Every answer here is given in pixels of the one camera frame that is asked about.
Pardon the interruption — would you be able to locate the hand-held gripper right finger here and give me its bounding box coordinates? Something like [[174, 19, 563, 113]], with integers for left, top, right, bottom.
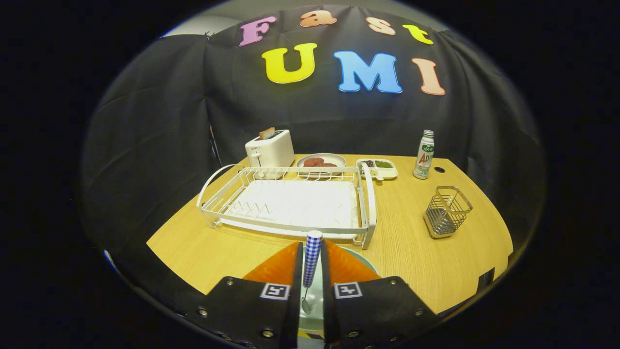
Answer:
[[320, 239, 439, 349]]

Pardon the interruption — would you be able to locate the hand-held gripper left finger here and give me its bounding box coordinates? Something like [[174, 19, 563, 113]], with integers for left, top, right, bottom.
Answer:
[[189, 241, 304, 349]]

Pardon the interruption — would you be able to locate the light green plate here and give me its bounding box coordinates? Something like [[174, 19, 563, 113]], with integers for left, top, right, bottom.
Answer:
[[298, 245, 380, 335]]

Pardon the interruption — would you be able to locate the blue checkered handle spoon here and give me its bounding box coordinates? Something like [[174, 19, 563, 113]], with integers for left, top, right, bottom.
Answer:
[[301, 230, 324, 315]]

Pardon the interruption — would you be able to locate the white wire dish rack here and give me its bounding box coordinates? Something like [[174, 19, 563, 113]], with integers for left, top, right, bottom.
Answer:
[[196, 162, 377, 250]]

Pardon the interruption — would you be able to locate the metal wire basket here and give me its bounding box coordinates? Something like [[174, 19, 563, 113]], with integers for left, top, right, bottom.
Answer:
[[423, 186, 473, 239]]

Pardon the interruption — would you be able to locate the white divided bean dish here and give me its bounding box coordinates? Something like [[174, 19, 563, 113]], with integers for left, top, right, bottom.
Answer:
[[356, 158, 399, 181]]

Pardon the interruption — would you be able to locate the beige round plate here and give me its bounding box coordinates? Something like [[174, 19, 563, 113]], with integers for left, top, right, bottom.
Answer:
[[296, 153, 347, 176]]

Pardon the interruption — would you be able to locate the white toaster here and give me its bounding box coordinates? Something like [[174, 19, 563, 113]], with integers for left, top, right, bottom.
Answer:
[[245, 129, 295, 178]]

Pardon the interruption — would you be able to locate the white green label bottle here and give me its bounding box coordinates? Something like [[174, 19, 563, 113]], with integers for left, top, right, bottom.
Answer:
[[413, 129, 435, 180]]

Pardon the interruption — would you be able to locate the black backdrop cloth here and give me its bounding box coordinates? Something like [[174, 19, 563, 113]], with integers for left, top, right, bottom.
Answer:
[[80, 5, 548, 311]]

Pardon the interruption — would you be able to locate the black table edge bracket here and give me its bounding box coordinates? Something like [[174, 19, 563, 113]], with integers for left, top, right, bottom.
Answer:
[[477, 268, 496, 291]]

